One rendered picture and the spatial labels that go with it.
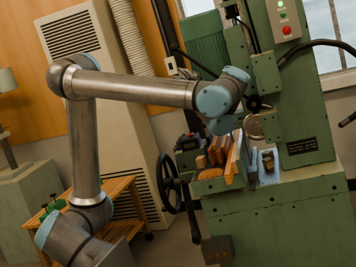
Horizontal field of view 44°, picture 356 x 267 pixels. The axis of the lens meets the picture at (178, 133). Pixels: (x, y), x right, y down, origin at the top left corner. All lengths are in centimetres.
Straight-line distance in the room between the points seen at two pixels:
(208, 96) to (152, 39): 218
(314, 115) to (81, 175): 93
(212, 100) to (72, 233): 78
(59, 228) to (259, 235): 79
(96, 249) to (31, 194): 210
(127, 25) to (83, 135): 169
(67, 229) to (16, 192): 199
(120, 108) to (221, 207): 163
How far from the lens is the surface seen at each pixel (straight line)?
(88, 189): 178
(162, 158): 202
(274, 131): 174
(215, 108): 123
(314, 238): 191
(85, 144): 169
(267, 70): 169
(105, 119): 337
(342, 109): 325
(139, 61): 326
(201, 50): 181
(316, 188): 181
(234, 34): 180
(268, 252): 194
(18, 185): 364
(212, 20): 181
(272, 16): 169
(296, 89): 179
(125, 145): 337
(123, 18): 326
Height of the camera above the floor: 151
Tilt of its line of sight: 14 degrees down
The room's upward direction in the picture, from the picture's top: 17 degrees counter-clockwise
